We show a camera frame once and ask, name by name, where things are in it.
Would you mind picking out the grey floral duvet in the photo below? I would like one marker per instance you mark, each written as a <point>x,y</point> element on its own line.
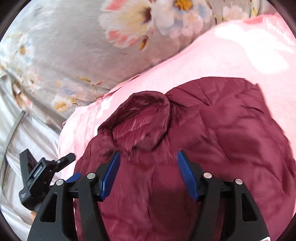
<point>69,46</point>

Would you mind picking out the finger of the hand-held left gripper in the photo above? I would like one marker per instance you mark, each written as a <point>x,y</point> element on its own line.
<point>74,178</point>
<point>66,159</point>

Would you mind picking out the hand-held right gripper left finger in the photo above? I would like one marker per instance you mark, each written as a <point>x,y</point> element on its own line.
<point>110,176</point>

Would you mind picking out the pink printed blanket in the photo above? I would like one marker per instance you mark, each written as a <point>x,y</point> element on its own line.
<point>185,60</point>

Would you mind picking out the light grey bed sheet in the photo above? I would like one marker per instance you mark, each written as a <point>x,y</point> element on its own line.
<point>34,134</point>

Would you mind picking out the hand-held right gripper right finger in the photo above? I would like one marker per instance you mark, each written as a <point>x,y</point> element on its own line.
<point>186,176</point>

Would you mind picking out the maroon down jacket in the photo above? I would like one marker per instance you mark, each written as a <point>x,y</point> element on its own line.
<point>161,129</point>

